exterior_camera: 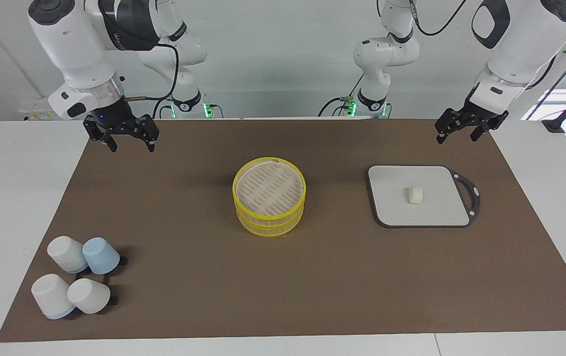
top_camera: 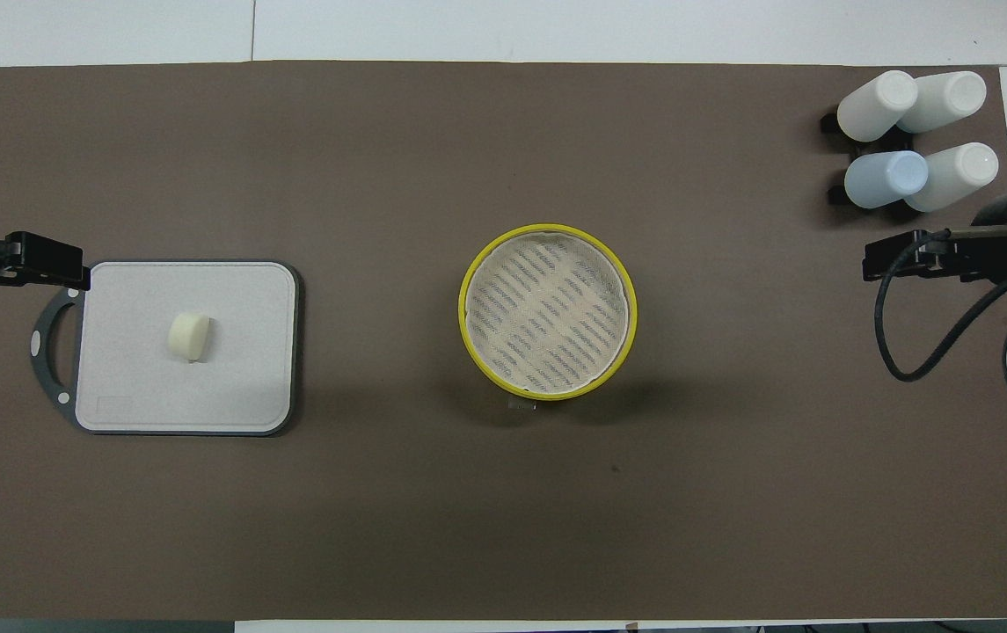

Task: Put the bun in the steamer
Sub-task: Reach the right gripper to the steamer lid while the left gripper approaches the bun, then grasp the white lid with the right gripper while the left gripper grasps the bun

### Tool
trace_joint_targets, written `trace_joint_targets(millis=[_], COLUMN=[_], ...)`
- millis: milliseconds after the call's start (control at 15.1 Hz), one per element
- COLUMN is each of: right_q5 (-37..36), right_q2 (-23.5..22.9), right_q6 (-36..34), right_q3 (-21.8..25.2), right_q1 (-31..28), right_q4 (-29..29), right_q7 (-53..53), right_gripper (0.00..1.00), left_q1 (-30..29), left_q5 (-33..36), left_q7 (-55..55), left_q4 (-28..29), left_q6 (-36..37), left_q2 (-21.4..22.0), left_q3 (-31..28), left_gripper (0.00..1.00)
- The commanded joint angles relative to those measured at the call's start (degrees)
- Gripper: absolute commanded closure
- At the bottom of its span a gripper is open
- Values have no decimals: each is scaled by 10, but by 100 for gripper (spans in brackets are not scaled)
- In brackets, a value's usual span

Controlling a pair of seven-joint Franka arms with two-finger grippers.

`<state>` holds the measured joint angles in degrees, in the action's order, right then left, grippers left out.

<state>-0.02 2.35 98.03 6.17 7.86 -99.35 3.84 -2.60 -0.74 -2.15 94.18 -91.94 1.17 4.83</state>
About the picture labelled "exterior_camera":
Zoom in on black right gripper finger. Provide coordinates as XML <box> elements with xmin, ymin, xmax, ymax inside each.
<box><xmin>83</xmin><ymin>118</ymin><xmax>118</xmax><ymax>153</ymax></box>
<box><xmin>136</xmin><ymin>115</ymin><xmax>160</xmax><ymax>153</ymax></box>

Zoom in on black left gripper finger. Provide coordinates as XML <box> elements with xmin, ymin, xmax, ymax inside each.
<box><xmin>470</xmin><ymin>111</ymin><xmax>510</xmax><ymax>143</ymax></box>
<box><xmin>435</xmin><ymin>108</ymin><xmax>469</xmax><ymax>144</ymax></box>

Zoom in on yellow steamer tier white liner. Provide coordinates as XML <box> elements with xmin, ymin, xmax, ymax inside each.
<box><xmin>232</xmin><ymin>157</ymin><xmax>307</xmax><ymax>219</ymax></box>

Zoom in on yellow steamer tier bare slats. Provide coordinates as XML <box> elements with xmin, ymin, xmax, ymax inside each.
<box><xmin>236</xmin><ymin>204</ymin><xmax>305</xmax><ymax>238</ymax></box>

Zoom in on white socket box yellow labels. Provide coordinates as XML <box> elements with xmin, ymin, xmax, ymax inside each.
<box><xmin>20</xmin><ymin>99</ymin><xmax>61</xmax><ymax>122</ymax></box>

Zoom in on white cutting board grey rim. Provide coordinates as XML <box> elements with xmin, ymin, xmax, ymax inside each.
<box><xmin>367</xmin><ymin>165</ymin><xmax>481</xmax><ymax>228</ymax></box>

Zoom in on white plastic cup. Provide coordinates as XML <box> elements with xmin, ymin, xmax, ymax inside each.
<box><xmin>47</xmin><ymin>236</ymin><xmax>88</xmax><ymax>274</ymax></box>

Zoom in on light blue plastic cup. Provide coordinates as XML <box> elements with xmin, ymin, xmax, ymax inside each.
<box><xmin>82</xmin><ymin>237</ymin><xmax>121</xmax><ymax>275</ymax></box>

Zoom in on white bottle top left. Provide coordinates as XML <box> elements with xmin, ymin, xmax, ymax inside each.
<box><xmin>67</xmin><ymin>278</ymin><xmax>111</xmax><ymax>315</ymax></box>

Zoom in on white bottle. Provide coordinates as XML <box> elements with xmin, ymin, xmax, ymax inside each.
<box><xmin>31</xmin><ymin>273</ymin><xmax>77</xmax><ymax>320</ymax></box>
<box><xmin>67</xmin><ymin>278</ymin><xmax>111</xmax><ymax>315</ymax></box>

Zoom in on brown table mat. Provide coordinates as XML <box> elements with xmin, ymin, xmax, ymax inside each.
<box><xmin>0</xmin><ymin>118</ymin><xmax>566</xmax><ymax>343</ymax></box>

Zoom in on white bottle top right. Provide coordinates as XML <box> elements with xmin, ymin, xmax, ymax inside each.
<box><xmin>31</xmin><ymin>273</ymin><xmax>77</xmax><ymax>320</ymax></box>

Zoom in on black base cable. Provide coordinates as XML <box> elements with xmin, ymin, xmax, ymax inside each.
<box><xmin>152</xmin><ymin>96</ymin><xmax>174</xmax><ymax>120</ymax></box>
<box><xmin>318</xmin><ymin>74</ymin><xmax>365</xmax><ymax>117</ymax></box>

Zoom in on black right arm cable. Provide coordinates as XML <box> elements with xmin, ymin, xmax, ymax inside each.
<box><xmin>124</xmin><ymin>43</ymin><xmax>180</xmax><ymax>102</ymax></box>

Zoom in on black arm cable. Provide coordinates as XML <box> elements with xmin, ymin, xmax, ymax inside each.
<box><xmin>124</xmin><ymin>43</ymin><xmax>180</xmax><ymax>102</ymax></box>
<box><xmin>408</xmin><ymin>0</ymin><xmax>469</xmax><ymax>37</ymax></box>

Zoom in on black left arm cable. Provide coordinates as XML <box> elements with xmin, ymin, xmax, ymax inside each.
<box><xmin>408</xmin><ymin>0</ymin><xmax>469</xmax><ymax>37</ymax></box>

